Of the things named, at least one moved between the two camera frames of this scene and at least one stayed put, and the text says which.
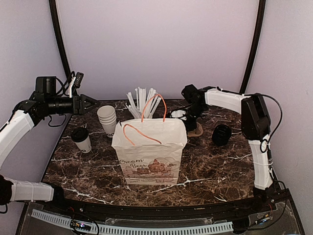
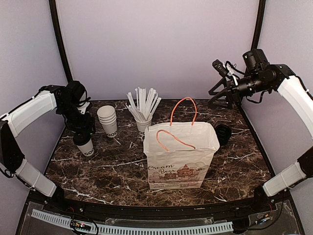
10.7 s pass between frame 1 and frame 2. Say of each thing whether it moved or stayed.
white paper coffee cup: moved
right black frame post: stayed
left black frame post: stayed
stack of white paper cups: stayed
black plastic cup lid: moved
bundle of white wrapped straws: stayed
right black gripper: moved
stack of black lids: stayed
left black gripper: moved
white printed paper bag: moved
